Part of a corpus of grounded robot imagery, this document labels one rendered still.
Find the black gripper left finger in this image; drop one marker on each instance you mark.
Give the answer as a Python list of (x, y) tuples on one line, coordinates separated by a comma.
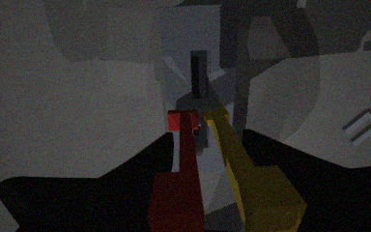
[(118, 201)]

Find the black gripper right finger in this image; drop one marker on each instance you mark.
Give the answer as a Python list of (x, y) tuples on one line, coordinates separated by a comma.
[(338, 199)]

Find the grey flat bar with forked end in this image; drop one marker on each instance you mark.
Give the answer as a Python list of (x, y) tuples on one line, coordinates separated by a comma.
[(353, 125)]

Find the black rod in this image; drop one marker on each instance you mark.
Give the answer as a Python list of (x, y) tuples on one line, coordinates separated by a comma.
[(195, 82)]

